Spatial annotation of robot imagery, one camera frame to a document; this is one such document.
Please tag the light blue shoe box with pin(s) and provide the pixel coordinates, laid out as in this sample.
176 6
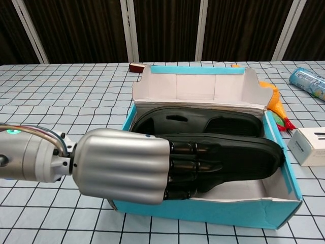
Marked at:
215 213

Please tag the blue green drink can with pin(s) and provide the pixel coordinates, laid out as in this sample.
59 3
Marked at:
308 81

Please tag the green plastic packet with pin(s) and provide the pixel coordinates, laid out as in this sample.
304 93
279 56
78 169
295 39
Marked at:
278 119

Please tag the blue checked tablecloth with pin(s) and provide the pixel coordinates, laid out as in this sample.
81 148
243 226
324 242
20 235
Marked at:
63 84

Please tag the yellow rubber chicken toy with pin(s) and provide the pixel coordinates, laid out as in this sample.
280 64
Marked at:
276 104

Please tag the dark red folding fan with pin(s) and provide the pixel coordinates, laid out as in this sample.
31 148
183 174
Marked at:
137 68

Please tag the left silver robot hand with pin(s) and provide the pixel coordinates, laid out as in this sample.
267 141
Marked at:
122 165

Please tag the white metal frame post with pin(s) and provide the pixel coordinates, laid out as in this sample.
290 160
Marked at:
30 33
288 30
129 33
203 30

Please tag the white stapler box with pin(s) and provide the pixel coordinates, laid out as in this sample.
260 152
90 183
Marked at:
309 150

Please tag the black rubber slipper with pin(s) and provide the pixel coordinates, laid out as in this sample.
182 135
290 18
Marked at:
254 157
228 124

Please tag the dark pleated curtain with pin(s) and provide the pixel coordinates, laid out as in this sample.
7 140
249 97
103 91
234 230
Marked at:
83 30

